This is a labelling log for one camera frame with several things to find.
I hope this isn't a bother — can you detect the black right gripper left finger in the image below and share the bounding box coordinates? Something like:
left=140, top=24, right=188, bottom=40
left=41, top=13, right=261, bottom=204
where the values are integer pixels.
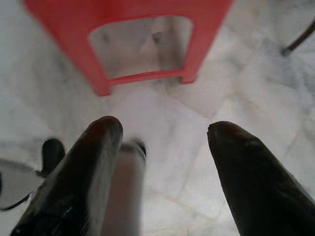
left=11, top=116, right=124, bottom=236

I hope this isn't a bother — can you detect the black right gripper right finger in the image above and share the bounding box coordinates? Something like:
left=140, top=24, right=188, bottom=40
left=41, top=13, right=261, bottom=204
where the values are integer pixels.
left=208, top=120, right=315, bottom=236

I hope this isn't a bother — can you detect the red plastic stool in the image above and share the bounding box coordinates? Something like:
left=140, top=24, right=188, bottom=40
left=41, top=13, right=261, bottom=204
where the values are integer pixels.
left=23, top=0, right=233, bottom=96

